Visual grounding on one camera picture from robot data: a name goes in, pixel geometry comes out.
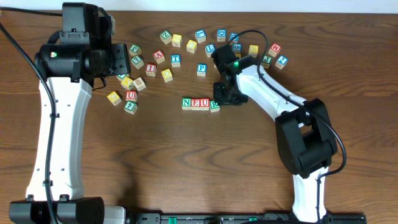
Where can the yellow block centre top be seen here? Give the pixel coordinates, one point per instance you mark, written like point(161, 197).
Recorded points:
point(192, 46)

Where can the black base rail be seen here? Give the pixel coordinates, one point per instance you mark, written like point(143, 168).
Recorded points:
point(278, 218)

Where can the blue P block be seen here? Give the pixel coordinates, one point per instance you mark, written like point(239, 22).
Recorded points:
point(201, 69)

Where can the plain wooden picture block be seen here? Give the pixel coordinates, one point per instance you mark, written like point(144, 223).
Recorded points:
point(139, 84)

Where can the red E block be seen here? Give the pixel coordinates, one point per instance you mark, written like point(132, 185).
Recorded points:
point(195, 104)

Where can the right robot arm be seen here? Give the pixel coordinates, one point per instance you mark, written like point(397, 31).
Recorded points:
point(305, 140)

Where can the green block upper left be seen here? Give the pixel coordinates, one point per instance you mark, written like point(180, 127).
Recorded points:
point(135, 50)

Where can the blue L block top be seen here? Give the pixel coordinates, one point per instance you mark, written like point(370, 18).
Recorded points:
point(200, 36)

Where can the red M block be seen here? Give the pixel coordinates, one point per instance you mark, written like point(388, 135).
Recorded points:
point(274, 49)

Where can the yellow block beside V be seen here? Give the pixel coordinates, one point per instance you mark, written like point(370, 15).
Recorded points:
point(127, 83)

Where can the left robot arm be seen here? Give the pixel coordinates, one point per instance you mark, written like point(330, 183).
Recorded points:
point(67, 66)

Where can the red I block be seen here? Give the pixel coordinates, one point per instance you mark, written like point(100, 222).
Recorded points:
point(151, 69)

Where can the yellow block far left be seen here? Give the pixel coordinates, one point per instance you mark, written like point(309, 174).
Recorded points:
point(114, 98)

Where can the blue T block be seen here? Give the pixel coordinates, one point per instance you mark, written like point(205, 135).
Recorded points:
point(175, 60)

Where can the blue 2 block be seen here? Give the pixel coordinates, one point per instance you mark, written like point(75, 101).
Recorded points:
point(281, 62)

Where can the green V block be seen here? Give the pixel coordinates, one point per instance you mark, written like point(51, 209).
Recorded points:
point(122, 77)

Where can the green N block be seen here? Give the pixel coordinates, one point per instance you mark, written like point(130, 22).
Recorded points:
point(186, 103)

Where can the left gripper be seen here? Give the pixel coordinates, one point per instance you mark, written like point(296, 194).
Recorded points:
point(121, 59)

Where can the yellow block centre low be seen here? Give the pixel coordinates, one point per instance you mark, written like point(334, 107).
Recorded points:
point(167, 75)

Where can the green Z block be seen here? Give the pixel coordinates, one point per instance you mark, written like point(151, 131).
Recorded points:
point(166, 37)

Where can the yellow block right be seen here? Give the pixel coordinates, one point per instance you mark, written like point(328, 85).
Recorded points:
point(253, 50)

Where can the blue l block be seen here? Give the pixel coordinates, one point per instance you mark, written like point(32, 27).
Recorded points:
point(200, 36)
point(209, 49)

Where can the green 7 block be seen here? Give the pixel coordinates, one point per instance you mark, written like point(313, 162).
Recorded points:
point(137, 62)

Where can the yellow block top left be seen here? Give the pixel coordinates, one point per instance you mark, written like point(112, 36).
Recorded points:
point(176, 40)

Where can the green R block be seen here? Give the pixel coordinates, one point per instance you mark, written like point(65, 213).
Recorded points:
point(214, 106)

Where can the red A block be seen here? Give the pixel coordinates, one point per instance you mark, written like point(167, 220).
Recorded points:
point(159, 56)

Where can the green J block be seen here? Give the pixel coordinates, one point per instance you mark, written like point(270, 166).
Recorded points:
point(266, 61)

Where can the red u block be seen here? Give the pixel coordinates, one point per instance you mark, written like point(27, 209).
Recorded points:
point(131, 96)
point(204, 103)

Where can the blue 5 block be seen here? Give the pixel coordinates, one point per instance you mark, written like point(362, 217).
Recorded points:
point(236, 48)

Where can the blue D block tilted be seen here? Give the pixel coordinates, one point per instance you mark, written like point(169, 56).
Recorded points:
point(234, 38)

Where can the green 4 block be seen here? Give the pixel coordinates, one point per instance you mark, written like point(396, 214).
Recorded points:
point(130, 107)

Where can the blue L block middle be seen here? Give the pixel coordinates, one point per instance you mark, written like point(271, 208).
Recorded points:
point(209, 49)

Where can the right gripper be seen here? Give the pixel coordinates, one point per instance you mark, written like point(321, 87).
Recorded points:
point(227, 96)

